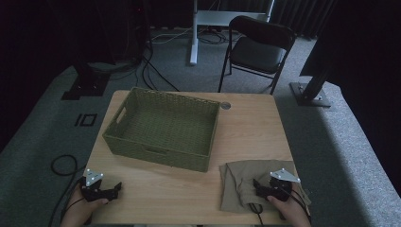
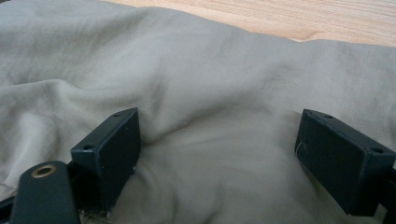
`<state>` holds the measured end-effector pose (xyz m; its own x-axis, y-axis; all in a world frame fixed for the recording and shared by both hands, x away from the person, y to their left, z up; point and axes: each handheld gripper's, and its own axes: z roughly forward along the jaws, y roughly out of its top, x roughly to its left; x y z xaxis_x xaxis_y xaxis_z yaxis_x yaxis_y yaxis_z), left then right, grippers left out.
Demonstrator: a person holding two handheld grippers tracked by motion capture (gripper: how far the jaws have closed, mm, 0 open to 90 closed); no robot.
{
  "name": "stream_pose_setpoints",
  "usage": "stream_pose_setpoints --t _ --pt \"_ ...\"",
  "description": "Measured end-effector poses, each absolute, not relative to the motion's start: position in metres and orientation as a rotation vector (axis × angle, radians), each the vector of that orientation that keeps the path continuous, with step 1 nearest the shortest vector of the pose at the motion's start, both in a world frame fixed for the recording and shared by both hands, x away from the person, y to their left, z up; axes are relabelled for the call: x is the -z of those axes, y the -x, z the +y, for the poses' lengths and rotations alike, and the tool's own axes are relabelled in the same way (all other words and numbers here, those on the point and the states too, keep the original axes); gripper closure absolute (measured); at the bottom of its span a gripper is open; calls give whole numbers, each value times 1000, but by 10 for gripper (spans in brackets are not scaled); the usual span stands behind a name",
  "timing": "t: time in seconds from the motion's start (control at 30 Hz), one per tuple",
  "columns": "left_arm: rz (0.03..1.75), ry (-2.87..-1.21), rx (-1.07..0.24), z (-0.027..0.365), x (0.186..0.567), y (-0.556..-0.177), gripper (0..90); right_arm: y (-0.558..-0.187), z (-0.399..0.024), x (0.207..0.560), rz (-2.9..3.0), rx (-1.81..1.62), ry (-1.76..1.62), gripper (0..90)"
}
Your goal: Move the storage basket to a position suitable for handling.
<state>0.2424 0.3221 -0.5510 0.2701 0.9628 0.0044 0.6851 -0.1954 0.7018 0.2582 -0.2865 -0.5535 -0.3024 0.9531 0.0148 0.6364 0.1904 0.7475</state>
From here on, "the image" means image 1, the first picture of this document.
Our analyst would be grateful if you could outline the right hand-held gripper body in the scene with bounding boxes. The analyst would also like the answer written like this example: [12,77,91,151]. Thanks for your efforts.
[266,167,302,203]

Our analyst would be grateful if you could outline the khaki shorts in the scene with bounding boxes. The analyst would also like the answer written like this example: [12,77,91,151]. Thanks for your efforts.
[218,159,312,225]

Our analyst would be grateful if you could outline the green woven basket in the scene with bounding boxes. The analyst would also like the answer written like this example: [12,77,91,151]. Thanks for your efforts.
[101,86,221,173]

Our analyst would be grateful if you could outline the person's right hand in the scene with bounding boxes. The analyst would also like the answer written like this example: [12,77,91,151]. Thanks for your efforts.
[266,183,312,227]

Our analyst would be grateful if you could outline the person's left hand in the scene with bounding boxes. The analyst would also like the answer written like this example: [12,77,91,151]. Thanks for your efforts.
[60,188,110,227]

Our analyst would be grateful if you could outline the black slanted stand with plate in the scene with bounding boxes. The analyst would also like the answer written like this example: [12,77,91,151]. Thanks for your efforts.
[288,64,333,109]

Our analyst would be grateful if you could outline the black stand with square base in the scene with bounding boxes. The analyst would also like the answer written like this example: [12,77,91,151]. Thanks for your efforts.
[61,0,112,101]

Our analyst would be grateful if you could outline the black folding chair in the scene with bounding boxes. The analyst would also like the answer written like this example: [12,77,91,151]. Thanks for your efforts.
[218,15,298,96]

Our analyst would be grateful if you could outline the dark pleated curtain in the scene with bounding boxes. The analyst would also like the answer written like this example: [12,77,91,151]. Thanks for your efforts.
[272,0,337,40]

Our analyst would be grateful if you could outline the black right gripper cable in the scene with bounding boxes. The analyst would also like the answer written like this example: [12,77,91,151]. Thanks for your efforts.
[277,181,312,223]

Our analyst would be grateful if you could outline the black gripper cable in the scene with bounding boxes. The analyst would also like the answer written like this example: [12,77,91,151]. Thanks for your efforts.
[60,179,88,221]
[277,181,312,223]

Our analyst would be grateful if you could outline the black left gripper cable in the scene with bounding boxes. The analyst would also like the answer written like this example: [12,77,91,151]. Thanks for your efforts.
[60,179,88,221]

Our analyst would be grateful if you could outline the black looped floor cable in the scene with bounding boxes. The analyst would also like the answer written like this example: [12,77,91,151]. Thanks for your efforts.
[47,153,87,227]

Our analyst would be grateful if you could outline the black floor cables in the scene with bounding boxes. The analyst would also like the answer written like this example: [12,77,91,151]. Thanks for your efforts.
[134,44,182,93]

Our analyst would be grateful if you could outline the white floor cable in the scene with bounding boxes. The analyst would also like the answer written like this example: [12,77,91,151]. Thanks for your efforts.
[150,26,194,44]

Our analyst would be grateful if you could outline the white metal desk frame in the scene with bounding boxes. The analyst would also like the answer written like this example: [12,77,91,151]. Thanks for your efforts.
[189,0,276,66]

